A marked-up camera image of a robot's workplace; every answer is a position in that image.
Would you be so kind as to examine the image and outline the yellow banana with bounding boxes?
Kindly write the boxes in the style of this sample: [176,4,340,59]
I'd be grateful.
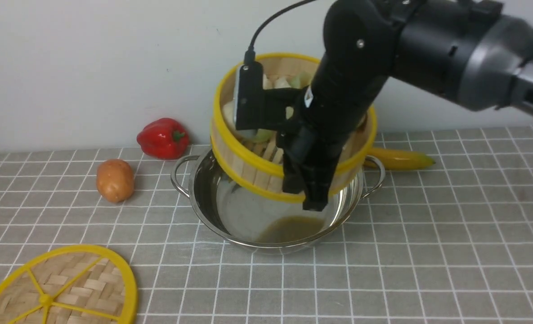
[369,147,436,171]

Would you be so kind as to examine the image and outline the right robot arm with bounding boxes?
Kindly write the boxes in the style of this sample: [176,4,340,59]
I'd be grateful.
[278,0,533,211]

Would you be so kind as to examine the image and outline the yellow woven bamboo steamer lid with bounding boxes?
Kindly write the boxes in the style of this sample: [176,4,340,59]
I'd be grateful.
[0,244,139,324]

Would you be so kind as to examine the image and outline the black camera cable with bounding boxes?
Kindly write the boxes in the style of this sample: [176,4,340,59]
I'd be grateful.
[244,0,316,66]

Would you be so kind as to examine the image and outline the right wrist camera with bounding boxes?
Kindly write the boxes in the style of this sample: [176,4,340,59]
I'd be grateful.
[233,61,265,133]

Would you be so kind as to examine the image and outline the stainless steel pot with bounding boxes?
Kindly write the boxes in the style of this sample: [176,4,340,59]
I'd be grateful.
[171,149,386,254]

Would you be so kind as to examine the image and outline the brown potato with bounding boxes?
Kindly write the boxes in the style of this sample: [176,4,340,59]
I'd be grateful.
[96,159,134,204]

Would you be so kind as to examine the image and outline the red bell pepper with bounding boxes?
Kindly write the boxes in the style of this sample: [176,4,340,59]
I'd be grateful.
[136,117,190,160]

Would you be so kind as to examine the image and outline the yellow bamboo steamer basket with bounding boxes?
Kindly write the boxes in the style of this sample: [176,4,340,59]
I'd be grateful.
[210,53,377,203]

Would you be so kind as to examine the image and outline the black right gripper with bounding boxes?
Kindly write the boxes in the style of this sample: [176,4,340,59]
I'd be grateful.
[277,27,390,212]

